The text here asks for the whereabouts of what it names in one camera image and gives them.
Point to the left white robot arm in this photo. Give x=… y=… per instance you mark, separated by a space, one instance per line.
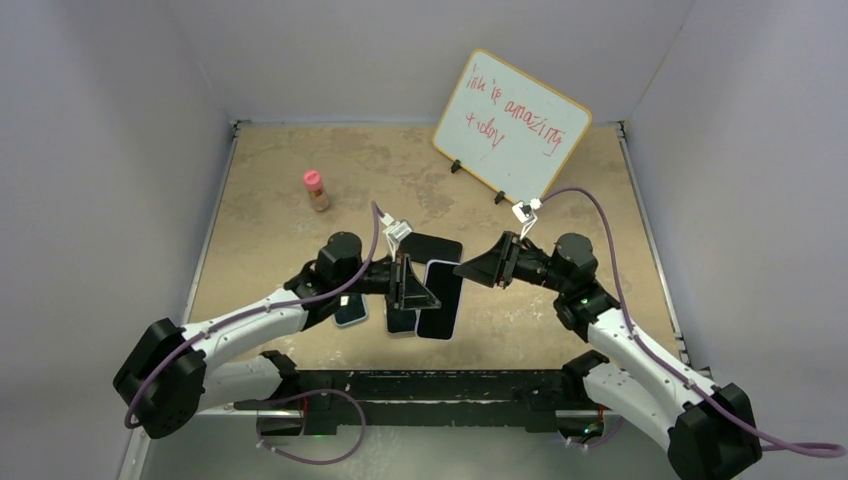
x=166 y=376

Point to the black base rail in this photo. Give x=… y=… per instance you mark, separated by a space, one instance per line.
x=538 y=401

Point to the pink capped small bottle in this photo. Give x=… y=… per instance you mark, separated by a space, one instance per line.
x=313 y=182

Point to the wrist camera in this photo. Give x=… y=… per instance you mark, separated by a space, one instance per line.
x=526 y=213
x=395 y=231

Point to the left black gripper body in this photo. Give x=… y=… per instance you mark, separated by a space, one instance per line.
x=377 y=279

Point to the light blue phone case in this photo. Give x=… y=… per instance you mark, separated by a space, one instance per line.
x=354 y=321

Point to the black phone case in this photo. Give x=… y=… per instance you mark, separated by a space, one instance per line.
x=422 y=248

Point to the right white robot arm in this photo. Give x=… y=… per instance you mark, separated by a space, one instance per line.
x=626 y=370

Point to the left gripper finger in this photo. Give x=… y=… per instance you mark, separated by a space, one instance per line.
x=405 y=275
x=417 y=297

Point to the whiteboard with yellow frame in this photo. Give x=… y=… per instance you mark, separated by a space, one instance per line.
x=507 y=129

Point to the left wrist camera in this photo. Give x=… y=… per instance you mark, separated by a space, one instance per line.
x=395 y=231

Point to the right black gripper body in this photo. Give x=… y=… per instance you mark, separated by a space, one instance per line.
x=535 y=267

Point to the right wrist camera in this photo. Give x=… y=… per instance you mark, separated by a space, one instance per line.
x=526 y=213

